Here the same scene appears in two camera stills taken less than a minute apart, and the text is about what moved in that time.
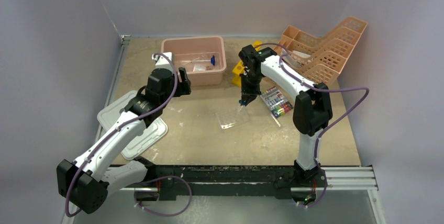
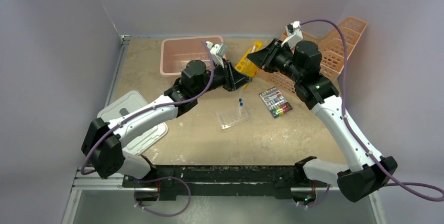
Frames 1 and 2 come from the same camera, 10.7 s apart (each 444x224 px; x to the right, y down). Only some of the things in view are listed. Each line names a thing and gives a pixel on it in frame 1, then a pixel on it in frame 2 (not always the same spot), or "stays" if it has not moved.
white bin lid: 155,131 stays
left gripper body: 168,94 → 219,77
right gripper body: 251,85 → 284,62
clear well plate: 228,119 stays
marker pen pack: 276,101 stays
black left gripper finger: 184,88 → 234,79
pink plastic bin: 203,57 stays
